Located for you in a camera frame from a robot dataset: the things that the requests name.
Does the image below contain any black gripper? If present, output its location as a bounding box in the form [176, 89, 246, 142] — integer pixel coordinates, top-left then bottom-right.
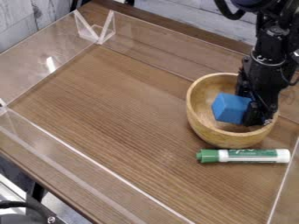
[235, 52, 299, 126]

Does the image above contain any blue foam block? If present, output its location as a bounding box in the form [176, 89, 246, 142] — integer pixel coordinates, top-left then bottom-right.
[211, 93, 251, 124]

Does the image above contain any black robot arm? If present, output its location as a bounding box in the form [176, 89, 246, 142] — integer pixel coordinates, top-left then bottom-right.
[214, 0, 299, 126]

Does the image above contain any brown wooden bowl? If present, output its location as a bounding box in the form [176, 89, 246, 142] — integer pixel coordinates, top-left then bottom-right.
[186, 73, 279, 149]

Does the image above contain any green Expo marker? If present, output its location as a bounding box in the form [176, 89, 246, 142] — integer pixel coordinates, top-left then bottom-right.
[196, 149, 291, 164]

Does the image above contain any clear acrylic tray wall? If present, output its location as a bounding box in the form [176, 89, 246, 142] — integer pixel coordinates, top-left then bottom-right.
[0, 6, 299, 224]

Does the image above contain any black metal bracket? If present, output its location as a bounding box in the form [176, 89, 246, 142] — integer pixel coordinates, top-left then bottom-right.
[38, 205, 68, 224]

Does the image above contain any black cable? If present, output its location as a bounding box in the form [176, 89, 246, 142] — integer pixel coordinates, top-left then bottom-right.
[0, 200, 43, 224]

